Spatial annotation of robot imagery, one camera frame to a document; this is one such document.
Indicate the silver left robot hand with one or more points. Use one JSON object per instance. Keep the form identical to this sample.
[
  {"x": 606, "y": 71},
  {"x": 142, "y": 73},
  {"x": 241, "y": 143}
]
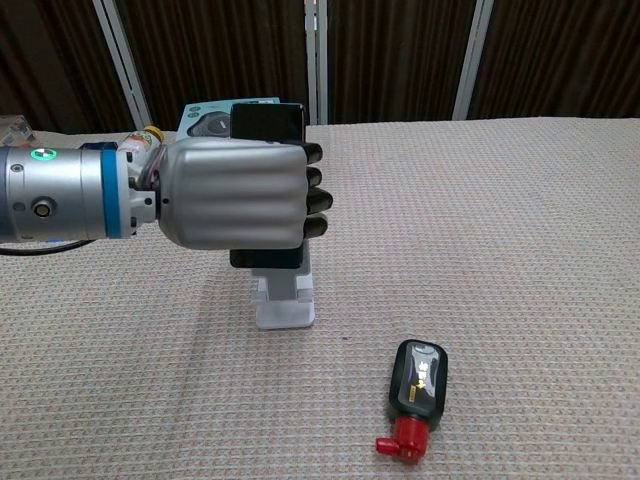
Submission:
[{"x": 235, "y": 195}]

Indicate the black smartphone with teal edge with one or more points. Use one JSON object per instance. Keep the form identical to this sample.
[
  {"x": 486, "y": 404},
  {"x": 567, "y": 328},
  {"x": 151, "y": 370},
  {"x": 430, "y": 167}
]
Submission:
[{"x": 270, "y": 125}]

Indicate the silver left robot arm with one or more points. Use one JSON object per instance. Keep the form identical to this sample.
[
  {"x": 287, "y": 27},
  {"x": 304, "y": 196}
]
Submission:
[{"x": 55, "y": 192}]

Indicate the teal Philips product box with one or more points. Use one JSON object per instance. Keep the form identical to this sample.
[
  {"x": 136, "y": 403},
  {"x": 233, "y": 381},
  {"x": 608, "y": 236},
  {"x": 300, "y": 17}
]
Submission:
[{"x": 207, "y": 125}]

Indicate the white phone stand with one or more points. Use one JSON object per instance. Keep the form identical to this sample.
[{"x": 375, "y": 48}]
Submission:
[{"x": 282, "y": 305}]

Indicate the dark blue floral box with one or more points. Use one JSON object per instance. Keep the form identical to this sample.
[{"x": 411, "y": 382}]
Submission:
[{"x": 97, "y": 146}]

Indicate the small clear packaged item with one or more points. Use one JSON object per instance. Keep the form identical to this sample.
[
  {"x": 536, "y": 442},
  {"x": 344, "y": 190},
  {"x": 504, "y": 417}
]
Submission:
[{"x": 15, "y": 132}]

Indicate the white drink bottle yellow cap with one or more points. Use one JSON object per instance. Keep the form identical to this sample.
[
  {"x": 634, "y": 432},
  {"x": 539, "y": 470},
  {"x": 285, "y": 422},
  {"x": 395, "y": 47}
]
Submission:
[{"x": 142, "y": 140}]

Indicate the beige woven tablecloth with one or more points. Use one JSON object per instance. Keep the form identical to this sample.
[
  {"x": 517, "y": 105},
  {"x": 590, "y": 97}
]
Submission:
[{"x": 450, "y": 250}]

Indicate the black bottle with red cap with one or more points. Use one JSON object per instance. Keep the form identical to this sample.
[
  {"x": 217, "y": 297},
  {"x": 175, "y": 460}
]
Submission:
[{"x": 419, "y": 385}]

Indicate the white partition frame post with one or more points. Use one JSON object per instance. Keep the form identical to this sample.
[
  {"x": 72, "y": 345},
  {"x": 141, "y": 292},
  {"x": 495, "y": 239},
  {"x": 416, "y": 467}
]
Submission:
[
  {"x": 124, "y": 60},
  {"x": 472, "y": 55},
  {"x": 316, "y": 60}
]

